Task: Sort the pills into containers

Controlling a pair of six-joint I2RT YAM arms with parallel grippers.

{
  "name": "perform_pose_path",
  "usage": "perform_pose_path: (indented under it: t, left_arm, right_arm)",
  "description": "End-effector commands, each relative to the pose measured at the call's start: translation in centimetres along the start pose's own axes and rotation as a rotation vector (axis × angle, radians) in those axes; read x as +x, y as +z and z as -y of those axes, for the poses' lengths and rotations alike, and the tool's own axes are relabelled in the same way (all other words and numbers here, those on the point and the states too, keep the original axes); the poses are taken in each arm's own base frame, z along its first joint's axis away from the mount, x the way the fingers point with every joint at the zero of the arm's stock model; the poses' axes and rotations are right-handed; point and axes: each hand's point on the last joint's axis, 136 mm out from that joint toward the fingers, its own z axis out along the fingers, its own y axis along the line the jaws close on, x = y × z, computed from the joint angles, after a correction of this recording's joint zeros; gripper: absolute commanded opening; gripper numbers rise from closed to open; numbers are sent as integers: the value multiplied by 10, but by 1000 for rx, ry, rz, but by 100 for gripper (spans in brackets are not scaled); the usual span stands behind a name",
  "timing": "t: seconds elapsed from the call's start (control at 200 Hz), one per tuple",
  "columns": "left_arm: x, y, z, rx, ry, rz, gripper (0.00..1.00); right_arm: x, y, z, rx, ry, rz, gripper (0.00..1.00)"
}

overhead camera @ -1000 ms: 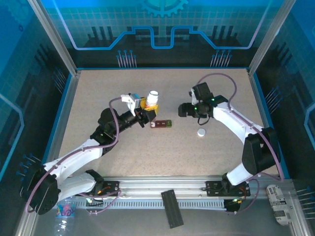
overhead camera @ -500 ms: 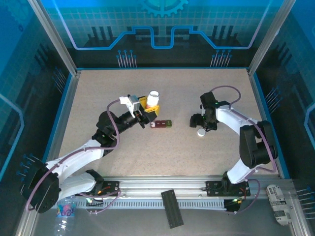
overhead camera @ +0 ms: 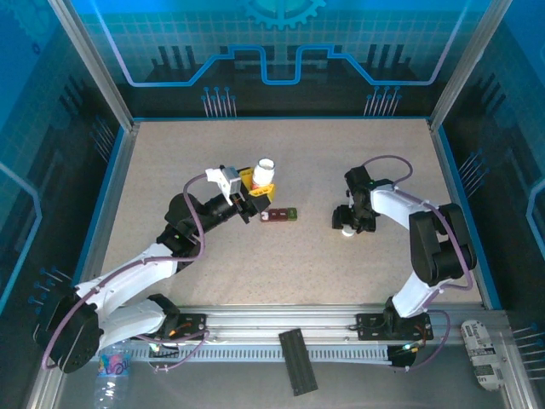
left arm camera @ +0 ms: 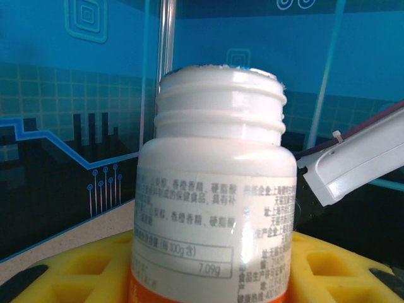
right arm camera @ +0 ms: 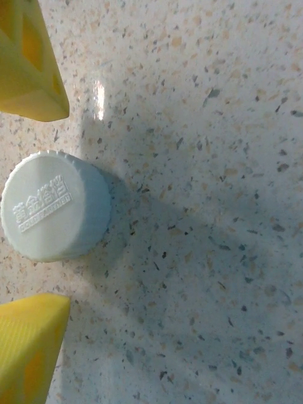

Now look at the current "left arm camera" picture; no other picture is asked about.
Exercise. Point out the white pill bottle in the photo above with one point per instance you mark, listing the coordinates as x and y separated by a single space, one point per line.
214 189

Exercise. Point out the aluminium frame post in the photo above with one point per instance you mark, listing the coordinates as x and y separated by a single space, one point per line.
165 31

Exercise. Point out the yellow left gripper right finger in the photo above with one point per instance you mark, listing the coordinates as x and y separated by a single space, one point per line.
331 277

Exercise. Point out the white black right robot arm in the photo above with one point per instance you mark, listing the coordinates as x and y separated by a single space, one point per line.
363 158

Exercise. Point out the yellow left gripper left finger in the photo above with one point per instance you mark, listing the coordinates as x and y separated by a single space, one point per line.
79 268

